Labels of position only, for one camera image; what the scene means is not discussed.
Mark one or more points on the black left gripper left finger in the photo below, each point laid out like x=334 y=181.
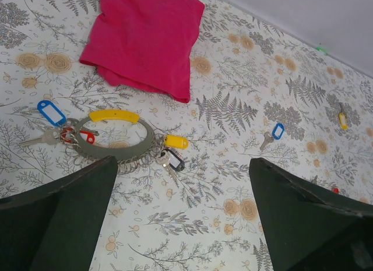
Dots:
x=56 y=226

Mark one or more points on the loose yellow tag key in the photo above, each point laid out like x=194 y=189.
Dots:
x=343 y=118

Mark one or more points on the black tag key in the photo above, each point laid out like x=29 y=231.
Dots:
x=171 y=162

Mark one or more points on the blue tag key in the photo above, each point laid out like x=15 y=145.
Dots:
x=270 y=137
x=55 y=117

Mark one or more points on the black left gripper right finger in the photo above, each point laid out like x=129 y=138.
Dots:
x=308 y=227

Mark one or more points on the pink folded cloth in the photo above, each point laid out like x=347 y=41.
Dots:
x=145 y=44

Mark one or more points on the green marker on wall edge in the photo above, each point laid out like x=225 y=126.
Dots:
x=321 y=50

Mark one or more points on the grey keyring with yellow handle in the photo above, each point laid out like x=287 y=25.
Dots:
x=121 y=134

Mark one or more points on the loose blue tag key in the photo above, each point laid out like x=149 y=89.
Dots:
x=270 y=137

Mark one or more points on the loose red tag key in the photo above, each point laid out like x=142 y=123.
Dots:
x=314 y=180

